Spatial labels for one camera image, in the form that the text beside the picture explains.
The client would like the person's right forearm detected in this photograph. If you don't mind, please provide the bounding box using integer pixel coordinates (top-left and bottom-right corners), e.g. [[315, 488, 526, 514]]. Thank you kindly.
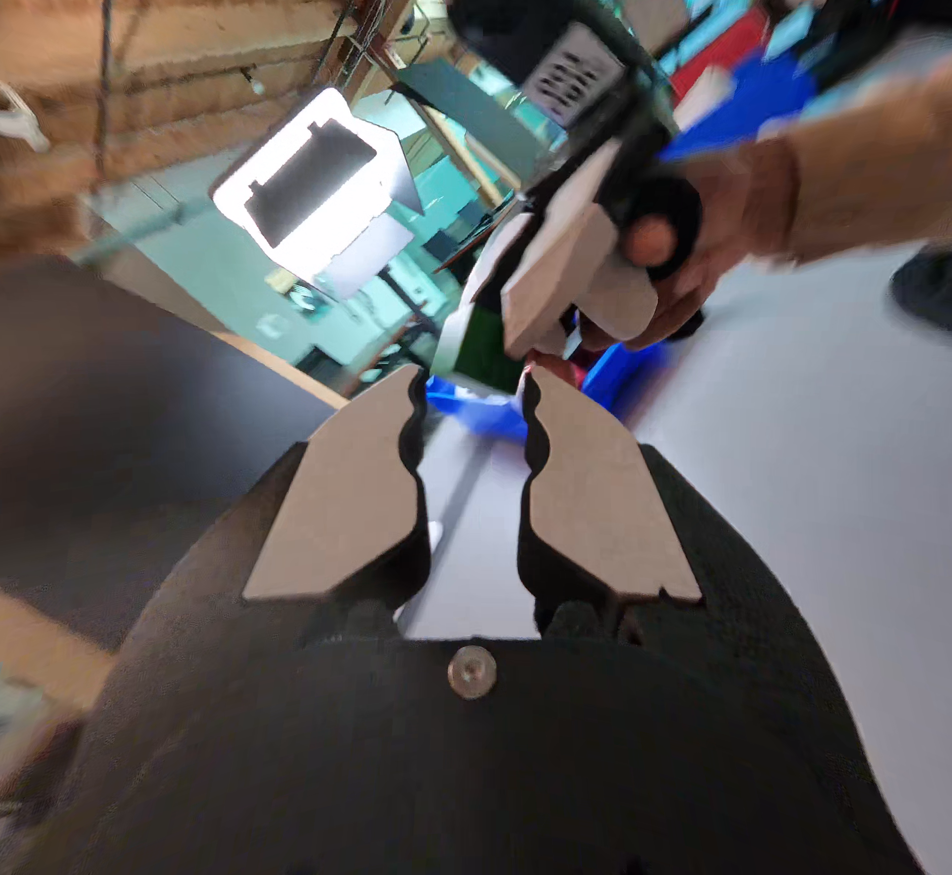
[[781, 64, 952, 266]]

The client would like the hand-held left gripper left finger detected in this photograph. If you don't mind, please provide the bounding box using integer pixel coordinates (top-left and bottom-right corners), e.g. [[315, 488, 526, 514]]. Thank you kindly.
[[242, 365, 432, 602]]

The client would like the black board on white stand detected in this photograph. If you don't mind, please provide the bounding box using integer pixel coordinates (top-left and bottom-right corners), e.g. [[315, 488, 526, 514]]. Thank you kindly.
[[0, 250, 352, 716]]

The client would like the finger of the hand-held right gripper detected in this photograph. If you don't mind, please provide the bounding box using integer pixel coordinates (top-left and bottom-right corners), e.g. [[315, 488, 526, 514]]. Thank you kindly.
[[460, 183, 555, 314], [500, 137, 623, 361]]

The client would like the green block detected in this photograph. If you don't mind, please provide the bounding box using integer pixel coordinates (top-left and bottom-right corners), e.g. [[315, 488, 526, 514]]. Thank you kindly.
[[430, 295, 531, 394]]

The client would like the studio light panel on stand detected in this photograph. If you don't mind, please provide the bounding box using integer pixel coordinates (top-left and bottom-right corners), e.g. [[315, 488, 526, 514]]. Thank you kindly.
[[210, 86, 426, 299]]

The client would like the blue plastic bin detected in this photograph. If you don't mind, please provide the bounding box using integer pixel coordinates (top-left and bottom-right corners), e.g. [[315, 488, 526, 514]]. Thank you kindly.
[[424, 339, 674, 444]]

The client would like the tall dark board on stand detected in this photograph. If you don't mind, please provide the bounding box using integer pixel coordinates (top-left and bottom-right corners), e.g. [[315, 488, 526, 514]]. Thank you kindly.
[[393, 59, 547, 184]]

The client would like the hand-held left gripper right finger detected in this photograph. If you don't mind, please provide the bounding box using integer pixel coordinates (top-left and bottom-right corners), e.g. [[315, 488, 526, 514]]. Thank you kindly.
[[515, 368, 705, 605]]

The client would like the person's right hand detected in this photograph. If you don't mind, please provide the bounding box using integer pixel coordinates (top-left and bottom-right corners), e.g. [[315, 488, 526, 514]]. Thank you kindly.
[[576, 137, 803, 354]]

